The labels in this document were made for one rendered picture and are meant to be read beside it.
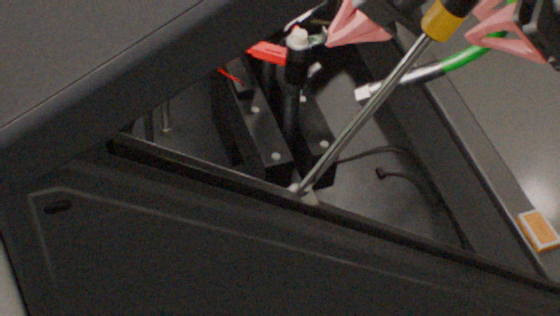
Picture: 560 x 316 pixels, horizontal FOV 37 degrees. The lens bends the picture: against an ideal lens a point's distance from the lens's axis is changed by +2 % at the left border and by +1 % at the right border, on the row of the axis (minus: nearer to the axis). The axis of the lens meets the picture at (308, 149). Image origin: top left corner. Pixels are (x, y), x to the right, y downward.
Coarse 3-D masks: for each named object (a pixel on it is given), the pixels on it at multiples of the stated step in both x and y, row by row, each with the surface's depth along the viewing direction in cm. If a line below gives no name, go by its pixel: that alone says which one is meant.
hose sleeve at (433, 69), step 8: (424, 64) 85; (432, 64) 84; (440, 64) 84; (408, 72) 85; (416, 72) 85; (424, 72) 84; (432, 72) 84; (440, 72) 84; (408, 80) 85; (416, 80) 85; (424, 80) 85; (376, 88) 87; (400, 88) 86
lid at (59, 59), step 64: (0, 0) 39; (64, 0) 37; (128, 0) 35; (192, 0) 34; (256, 0) 34; (320, 0) 35; (0, 64) 37; (64, 64) 35; (128, 64) 34; (192, 64) 36; (0, 128) 35; (64, 128) 36; (0, 192) 37
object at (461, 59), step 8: (512, 0) 77; (496, 32) 80; (504, 32) 80; (472, 48) 82; (480, 48) 82; (488, 48) 81; (456, 56) 83; (464, 56) 83; (472, 56) 82; (480, 56) 82; (448, 64) 84; (456, 64) 83; (464, 64) 83
